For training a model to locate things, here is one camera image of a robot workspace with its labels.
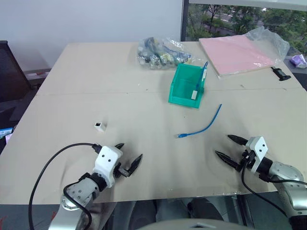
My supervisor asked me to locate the grey robot torso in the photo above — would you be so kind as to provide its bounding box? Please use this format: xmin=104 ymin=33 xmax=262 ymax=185
xmin=135 ymin=220 xmax=248 ymax=230

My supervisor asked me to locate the green plastic bin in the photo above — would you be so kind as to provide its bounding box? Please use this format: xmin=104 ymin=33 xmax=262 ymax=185
xmin=168 ymin=62 xmax=207 ymax=110

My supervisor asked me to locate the dark window frame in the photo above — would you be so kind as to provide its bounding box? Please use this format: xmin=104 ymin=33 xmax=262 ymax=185
xmin=180 ymin=0 xmax=190 ymax=42

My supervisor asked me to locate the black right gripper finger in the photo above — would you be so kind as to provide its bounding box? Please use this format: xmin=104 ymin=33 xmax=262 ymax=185
xmin=214 ymin=150 xmax=241 ymax=170
xmin=227 ymin=134 xmax=248 ymax=146

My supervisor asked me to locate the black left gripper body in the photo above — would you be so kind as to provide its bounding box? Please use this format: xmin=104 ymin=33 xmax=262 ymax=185
xmin=112 ymin=162 xmax=131 ymax=178

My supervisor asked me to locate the black office chair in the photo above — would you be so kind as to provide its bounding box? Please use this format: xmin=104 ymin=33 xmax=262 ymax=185
xmin=0 ymin=40 xmax=34 ymax=103

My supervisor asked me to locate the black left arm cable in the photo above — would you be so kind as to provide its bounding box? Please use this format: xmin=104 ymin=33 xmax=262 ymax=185
xmin=28 ymin=142 xmax=101 ymax=230

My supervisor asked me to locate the purple crumpled bag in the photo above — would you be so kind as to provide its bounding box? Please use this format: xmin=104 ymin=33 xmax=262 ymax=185
xmin=289 ymin=54 xmax=307 ymax=69

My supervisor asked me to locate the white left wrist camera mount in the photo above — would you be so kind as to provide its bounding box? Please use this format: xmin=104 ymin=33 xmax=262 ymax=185
xmin=92 ymin=145 xmax=123 ymax=188

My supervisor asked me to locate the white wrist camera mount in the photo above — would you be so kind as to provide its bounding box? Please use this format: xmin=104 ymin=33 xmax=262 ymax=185
xmin=92 ymin=145 xmax=123 ymax=188
xmin=244 ymin=136 xmax=269 ymax=173

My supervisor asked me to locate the small black device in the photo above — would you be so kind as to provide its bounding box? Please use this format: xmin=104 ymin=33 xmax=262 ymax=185
xmin=271 ymin=67 xmax=292 ymax=81

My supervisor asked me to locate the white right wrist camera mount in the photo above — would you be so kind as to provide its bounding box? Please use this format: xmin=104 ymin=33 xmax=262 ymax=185
xmin=244 ymin=136 xmax=269 ymax=173

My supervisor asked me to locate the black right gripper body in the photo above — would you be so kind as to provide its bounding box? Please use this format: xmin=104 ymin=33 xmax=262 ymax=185
xmin=236 ymin=149 xmax=256 ymax=173

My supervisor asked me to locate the empty clear plastic bag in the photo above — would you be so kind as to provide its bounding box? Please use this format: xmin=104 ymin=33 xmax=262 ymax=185
xmin=244 ymin=25 xmax=291 ymax=67

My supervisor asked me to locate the clear bag of parts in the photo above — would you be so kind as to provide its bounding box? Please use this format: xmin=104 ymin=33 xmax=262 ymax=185
xmin=137 ymin=36 xmax=193 ymax=70

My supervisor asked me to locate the pink foam board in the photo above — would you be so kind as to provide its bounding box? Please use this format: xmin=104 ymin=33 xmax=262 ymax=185
xmin=199 ymin=35 xmax=281 ymax=80

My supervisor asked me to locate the blue cable with white plug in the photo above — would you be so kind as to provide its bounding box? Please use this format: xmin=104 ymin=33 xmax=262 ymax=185
xmin=194 ymin=61 xmax=209 ymax=92

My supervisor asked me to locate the blue printed box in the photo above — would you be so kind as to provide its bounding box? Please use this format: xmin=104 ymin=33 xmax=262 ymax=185
xmin=0 ymin=127 xmax=14 ymax=139

